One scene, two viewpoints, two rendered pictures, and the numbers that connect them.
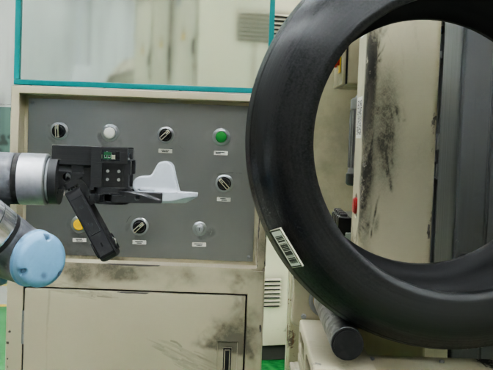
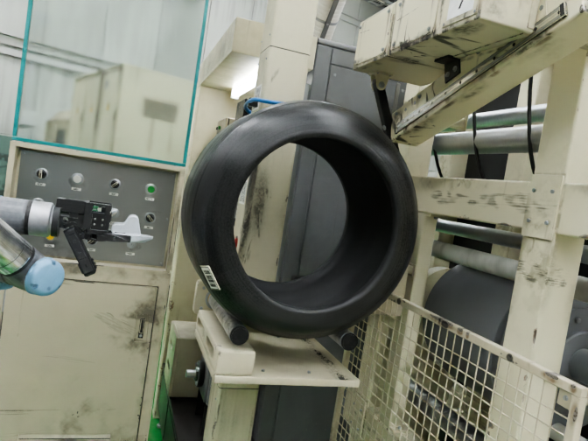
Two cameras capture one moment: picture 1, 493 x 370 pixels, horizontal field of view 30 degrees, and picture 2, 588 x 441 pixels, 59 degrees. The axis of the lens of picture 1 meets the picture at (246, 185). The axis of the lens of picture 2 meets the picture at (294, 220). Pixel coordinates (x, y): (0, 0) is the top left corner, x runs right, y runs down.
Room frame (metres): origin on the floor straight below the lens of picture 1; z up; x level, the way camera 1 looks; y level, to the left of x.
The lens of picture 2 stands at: (0.10, 0.15, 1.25)
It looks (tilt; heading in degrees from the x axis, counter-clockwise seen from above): 3 degrees down; 342
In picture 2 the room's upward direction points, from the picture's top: 9 degrees clockwise
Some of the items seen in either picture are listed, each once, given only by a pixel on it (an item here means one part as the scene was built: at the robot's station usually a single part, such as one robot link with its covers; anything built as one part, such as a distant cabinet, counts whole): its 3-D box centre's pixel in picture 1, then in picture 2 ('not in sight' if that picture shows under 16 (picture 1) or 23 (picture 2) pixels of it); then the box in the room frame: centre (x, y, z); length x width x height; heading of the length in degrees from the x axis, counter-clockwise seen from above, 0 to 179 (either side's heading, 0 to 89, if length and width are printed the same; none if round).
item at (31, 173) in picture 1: (37, 178); (43, 219); (1.33, 0.30, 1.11); 0.08 x 0.05 x 0.08; 0
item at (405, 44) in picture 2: not in sight; (447, 32); (1.29, -0.58, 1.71); 0.61 x 0.25 x 0.15; 0
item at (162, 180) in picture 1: (165, 182); (133, 228); (1.32, 0.12, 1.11); 0.09 x 0.03 x 0.06; 90
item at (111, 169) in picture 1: (93, 175); (83, 220); (1.33, 0.22, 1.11); 0.12 x 0.08 x 0.09; 90
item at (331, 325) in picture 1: (335, 319); (226, 315); (1.41, -0.15, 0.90); 0.35 x 0.05 x 0.05; 0
